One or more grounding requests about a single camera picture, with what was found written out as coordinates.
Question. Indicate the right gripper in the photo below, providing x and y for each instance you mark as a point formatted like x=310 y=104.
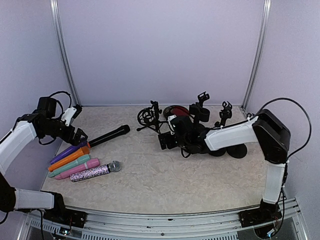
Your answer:
x=169 y=144

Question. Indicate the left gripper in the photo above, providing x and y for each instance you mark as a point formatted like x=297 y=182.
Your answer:
x=68 y=139

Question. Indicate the purple microphone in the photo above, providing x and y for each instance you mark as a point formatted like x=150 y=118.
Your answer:
x=70 y=150

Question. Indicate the orange microphone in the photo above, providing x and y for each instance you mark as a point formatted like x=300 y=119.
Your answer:
x=73 y=156

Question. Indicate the teal microphone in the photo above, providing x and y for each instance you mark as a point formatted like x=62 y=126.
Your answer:
x=70 y=165

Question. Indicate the pink microphone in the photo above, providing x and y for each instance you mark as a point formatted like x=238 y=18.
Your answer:
x=94 y=162

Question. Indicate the tall black stand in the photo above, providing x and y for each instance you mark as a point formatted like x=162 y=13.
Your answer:
x=204 y=96

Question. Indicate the black tripod mic stand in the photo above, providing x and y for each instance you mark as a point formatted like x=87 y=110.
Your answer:
x=149 y=118

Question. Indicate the black microphone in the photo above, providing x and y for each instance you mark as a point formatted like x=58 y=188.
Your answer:
x=122 y=130

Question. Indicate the glitter silver-head microphone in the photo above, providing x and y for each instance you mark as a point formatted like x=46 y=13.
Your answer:
x=113 y=167

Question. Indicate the black stand with phone clamp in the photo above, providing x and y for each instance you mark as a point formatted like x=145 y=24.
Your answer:
x=200 y=114

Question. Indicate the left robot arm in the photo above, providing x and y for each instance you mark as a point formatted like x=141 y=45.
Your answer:
x=40 y=123

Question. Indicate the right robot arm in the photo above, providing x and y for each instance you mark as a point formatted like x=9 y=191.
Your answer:
x=274 y=141

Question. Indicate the red floral round plate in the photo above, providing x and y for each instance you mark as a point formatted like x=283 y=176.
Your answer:
x=175 y=110

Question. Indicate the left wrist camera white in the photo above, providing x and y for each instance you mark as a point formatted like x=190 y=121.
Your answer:
x=68 y=115

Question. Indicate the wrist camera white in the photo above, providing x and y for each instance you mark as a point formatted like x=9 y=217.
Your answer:
x=170 y=120
x=68 y=115

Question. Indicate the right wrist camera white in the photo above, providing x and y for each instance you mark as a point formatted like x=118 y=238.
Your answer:
x=170 y=120

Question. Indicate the aluminium front rail frame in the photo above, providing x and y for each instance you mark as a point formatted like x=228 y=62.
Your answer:
x=104 y=225

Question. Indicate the left aluminium corner post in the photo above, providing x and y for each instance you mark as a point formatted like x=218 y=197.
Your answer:
x=54 y=5

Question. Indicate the aluminium corner post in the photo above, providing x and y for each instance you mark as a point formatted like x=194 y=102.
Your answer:
x=54 y=5
x=267 y=5

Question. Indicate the right aluminium corner post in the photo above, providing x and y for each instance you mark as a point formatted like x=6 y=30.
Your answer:
x=267 y=5

